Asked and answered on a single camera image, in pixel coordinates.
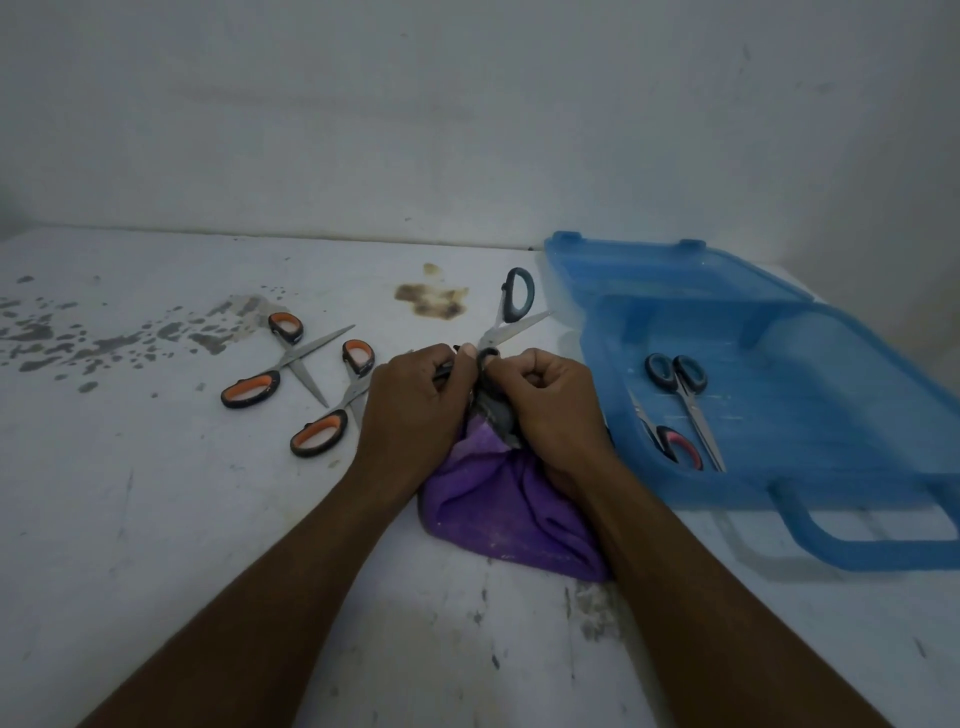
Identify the purple cloth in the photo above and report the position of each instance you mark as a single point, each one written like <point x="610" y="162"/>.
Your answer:
<point x="510" y="510"/>

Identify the person's left thumb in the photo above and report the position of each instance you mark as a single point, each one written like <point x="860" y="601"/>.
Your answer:
<point x="463" y="355"/>

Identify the person's right hand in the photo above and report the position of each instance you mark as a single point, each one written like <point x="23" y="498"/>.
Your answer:
<point x="559" y="424"/>

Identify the blue transparent plastic case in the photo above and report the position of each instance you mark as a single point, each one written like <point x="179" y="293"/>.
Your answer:
<point x="780" y="382"/>

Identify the person's right thumb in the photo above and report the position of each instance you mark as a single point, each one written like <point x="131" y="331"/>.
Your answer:
<point x="504" y="369"/>

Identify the person's left hand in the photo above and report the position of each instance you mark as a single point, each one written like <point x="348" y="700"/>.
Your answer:
<point x="409" y="416"/>

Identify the person's left forearm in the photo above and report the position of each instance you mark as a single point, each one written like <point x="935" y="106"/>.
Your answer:
<point x="255" y="607"/>

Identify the person's right forearm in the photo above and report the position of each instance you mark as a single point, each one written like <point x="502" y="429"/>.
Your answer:
<point x="705" y="600"/>

